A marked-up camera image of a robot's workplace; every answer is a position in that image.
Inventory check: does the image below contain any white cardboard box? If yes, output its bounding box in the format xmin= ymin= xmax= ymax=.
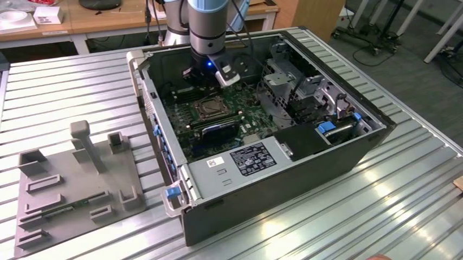
xmin=30 ymin=6 xmax=65 ymax=25

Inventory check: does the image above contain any black grey PC case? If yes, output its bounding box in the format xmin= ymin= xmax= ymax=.
xmin=125 ymin=29 xmax=397 ymax=247

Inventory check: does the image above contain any black wheeled stand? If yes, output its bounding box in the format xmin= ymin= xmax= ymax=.
xmin=331 ymin=0 xmax=404 ymax=57

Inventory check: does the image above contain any dark wrist camera module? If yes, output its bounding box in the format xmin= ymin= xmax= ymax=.
xmin=179 ymin=68 xmax=199 ymax=85

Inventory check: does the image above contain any wooden desk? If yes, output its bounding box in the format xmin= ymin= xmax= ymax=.
xmin=0 ymin=0 xmax=281 ymax=55

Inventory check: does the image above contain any black round base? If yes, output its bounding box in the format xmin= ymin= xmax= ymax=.
xmin=78 ymin=0 xmax=123 ymax=10

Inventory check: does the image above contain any wooden cabinet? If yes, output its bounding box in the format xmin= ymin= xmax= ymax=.
xmin=291 ymin=0 xmax=347 ymax=44

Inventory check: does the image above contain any silver metal bracket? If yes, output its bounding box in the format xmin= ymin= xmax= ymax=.
xmin=299 ymin=75 xmax=353 ymax=121

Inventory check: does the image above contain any white round dish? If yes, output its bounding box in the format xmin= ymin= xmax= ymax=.
xmin=0 ymin=10 xmax=37 ymax=30

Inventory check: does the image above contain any grey power supply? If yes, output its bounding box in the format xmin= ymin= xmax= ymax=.
xmin=179 ymin=135 xmax=293 ymax=203

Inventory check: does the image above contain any grey parts rack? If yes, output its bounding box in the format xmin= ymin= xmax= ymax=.
xmin=13 ymin=120 xmax=148 ymax=258

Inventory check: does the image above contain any tan block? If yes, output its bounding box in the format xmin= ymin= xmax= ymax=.
xmin=451 ymin=175 xmax=463 ymax=202

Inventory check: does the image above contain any black graphics card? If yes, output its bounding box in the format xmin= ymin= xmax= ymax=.
xmin=188 ymin=116 xmax=243 ymax=158

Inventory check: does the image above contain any silver CPU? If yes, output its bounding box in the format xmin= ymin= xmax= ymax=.
xmin=201 ymin=101 xmax=224 ymax=114

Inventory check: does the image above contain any CPU socket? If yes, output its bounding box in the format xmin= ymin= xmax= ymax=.
xmin=193 ymin=96 xmax=228 ymax=120

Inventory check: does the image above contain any metal drive cage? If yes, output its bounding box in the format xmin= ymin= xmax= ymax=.
xmin=256 ymin=42 xmax=312 ymax=122

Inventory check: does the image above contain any blue case latch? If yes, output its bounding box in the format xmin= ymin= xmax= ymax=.
xmin=163 ymin=186 xmax=180 ymax=201

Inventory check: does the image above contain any green RAM stick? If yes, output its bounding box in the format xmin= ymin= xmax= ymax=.
xmin=38 ymin=197 xmax=93 ymax=219

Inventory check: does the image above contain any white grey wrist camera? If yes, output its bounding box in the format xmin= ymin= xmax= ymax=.
xmin=208 ymin=54 xmax=243 ymax=88

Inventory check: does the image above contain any blue drive handle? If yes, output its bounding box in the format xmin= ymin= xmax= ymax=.
xmin=313 ymin=121 xmax=336 ymax=133

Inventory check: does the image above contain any black plastic shroud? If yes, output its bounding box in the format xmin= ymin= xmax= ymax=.
xmin=273 ymin=122 xmax=336 ymax=163

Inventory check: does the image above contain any white table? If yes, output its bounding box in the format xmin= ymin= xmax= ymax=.
xmin=421 ymin=0 xmax=463 ymax=63

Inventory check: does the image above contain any black base cable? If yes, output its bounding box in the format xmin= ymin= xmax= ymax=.
xmin=143 ymin=0 xmax=164 ymax=47

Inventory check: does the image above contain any green motherboard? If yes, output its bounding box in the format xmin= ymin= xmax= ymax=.
xmin=160 ymin=81 xmax=281 ymax=160

